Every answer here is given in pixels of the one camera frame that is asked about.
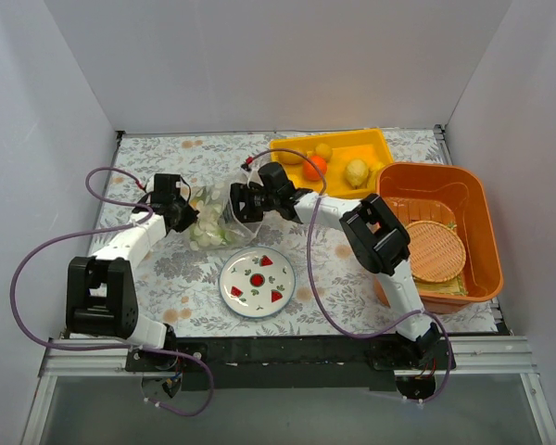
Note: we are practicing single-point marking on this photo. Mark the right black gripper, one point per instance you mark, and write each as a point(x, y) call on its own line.
point(240, 202)

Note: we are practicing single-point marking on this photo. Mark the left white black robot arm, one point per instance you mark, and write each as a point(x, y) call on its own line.
point(101, 296)

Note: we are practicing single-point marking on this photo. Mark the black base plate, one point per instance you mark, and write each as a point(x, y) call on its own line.
point(286, 362)

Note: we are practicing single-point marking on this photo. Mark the green bamboo placemat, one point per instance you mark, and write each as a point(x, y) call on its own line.
point(445, 288)

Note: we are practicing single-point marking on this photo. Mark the fake orange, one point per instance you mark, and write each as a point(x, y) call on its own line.
point(314, 168)

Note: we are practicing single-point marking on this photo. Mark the wrinkled fake yellow lemon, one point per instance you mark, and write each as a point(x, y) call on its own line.
point(356, 173)

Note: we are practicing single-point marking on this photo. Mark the orange plastic tub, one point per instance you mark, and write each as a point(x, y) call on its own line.
point(455, 197)

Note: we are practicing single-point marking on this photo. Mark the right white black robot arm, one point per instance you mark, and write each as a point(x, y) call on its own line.
point(379, 242)

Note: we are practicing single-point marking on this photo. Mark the smooth fake yellow lemon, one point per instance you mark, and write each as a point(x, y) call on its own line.
point(323, 151)

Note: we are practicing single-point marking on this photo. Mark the fake yellow mango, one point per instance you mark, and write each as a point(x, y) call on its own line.
point(290, 156)

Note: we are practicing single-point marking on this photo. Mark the round woven bamboo basket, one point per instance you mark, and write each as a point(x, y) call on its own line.
point(438, 252)

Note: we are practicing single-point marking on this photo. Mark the watermelon pattern ceramic plate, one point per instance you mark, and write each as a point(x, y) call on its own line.
point(257, 282)

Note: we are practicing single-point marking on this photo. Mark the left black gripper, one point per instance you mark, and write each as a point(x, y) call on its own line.
point(185, 216)

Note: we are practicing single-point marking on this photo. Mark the yellow plastic tray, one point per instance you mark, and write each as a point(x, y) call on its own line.
point(367, 145)

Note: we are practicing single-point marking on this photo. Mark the floral pattern table mat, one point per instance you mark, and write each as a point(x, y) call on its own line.
point(308, 284)

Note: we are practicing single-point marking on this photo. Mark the clear zip top bag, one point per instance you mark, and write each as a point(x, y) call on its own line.
point(246, 232)

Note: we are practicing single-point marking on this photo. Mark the aluminium frame rail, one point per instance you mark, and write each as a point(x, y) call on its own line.
point(492, 396)

